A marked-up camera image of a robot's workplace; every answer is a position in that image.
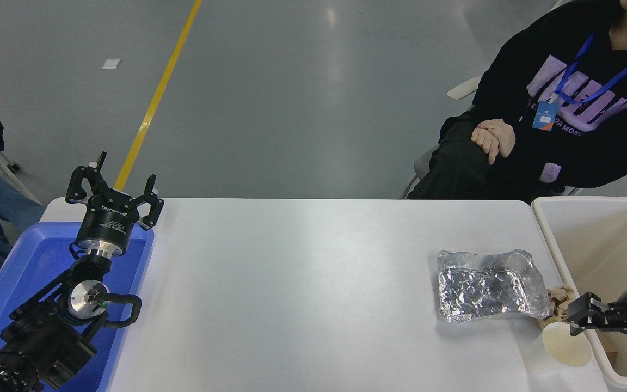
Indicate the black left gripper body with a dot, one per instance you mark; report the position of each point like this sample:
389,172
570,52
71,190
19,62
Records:
108,223

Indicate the white paper cup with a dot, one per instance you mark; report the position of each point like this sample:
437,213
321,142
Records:
564,345

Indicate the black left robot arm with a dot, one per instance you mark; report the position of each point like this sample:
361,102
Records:
47,332

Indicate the person's left hand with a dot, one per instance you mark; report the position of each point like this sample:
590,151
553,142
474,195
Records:
504,147

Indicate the person's right hand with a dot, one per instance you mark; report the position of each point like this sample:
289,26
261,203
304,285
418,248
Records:
490,130

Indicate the crumpled tan paper ball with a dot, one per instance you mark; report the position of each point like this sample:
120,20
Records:
559,299

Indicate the large pale plastic bin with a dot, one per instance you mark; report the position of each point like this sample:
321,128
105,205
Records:
607,245

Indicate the blue plastic tray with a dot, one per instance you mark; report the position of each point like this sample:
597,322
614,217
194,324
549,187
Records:
30,261

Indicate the crumpled silver foil tray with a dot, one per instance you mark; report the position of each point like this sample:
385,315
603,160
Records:
482,288

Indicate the white and grey chair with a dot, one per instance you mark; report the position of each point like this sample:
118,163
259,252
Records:
463,88

